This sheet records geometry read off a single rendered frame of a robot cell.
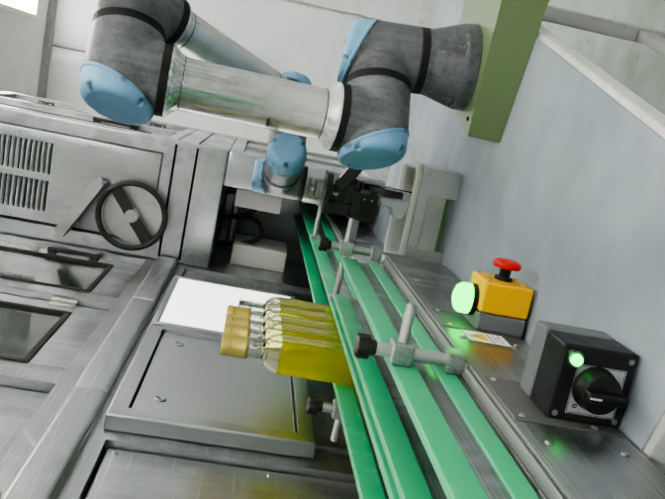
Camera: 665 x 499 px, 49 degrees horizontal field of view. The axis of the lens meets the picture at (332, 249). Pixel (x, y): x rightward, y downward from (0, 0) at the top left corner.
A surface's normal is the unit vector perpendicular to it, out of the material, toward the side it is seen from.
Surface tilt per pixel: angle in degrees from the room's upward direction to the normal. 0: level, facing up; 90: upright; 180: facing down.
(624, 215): 0
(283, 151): 90
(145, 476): 90
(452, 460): 90
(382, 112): 96
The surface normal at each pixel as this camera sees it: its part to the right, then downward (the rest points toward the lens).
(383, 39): 0.12, -0.28
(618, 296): -0.98, -0.18
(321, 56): 0.09, 0.20
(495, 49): 0.03, 0.47
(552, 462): 0.20, -0.96
